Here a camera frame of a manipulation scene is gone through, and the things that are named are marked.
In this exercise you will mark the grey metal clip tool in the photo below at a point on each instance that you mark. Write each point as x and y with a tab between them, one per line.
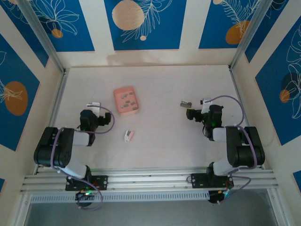
185	104

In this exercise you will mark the pink plastic tray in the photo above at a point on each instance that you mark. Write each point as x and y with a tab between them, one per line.
127	113

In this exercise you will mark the small pink white stapler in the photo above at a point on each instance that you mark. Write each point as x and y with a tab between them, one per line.
129	136

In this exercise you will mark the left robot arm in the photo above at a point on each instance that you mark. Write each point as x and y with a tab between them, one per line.
58	150

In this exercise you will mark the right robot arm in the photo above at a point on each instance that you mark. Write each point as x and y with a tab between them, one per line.
244	150

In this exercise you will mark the black electronics board green light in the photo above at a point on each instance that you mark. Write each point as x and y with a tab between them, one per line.
218	196
83	195

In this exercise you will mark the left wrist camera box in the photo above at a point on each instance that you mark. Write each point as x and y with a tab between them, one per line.
94	106

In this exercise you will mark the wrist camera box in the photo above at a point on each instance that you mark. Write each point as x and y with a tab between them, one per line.
207	101
94	106

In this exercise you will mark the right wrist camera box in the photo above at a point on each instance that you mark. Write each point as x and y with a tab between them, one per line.
207	101

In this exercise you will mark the aluminium table side rail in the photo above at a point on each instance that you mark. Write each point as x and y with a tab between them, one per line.
235	82
61	87

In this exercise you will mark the aluminium front frame rail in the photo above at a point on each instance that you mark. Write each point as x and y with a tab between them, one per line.
150	179

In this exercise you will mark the aluminium upright post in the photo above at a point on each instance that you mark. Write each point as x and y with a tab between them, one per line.
44	40
249	35

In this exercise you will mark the aluminium lower frame leg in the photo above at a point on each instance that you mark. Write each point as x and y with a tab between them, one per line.
22	209
277	207

